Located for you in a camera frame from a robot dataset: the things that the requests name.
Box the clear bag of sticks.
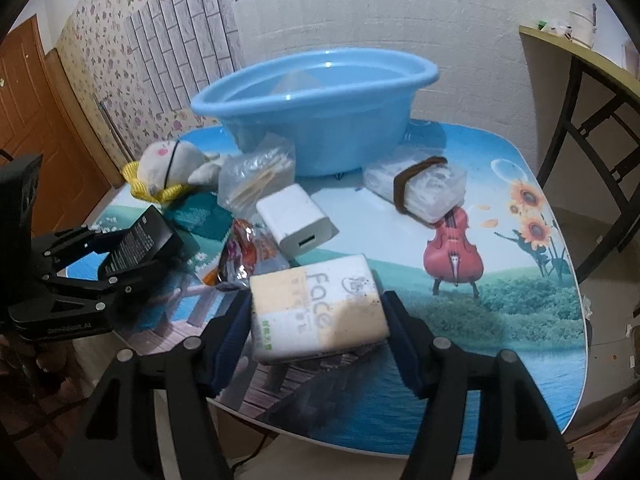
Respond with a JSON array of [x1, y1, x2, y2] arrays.
[[217, 133, 296, 220]]

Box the white plush with yellow net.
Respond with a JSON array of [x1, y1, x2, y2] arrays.
[[122, 140, 229, 205]]

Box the yellow folding side table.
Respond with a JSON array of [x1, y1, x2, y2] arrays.
[[518, 25, 639, 283]]

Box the white paper cup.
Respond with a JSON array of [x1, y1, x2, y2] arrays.
[[568, 3, 598, 49]]

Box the printed scenery table mat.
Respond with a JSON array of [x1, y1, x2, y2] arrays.
[[64, 118, 589, 458]]

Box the teal snack packet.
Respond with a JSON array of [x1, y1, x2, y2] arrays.
[[163, 192, 232, 242]]

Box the black small box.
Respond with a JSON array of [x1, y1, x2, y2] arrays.
[[98, 206, 183, 280]]

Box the orange snack wrapper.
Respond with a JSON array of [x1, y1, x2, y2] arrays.
[[196, 219, 290, 290]]

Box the clear box with brown band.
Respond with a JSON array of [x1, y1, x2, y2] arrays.
[[362, 144, 468, 223]]

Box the face tissue pack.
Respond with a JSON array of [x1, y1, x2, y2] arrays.
[[250, 255, 390, 364]]

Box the blue plastic basin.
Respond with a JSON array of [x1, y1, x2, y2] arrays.
[[191, 48, 439, 177]]

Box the dustpan with long handle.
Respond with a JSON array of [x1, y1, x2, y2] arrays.
[[98, 101, 134, 162]]

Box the orange wooden door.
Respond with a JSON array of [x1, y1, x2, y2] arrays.
[[1, 15, 124, 235]]

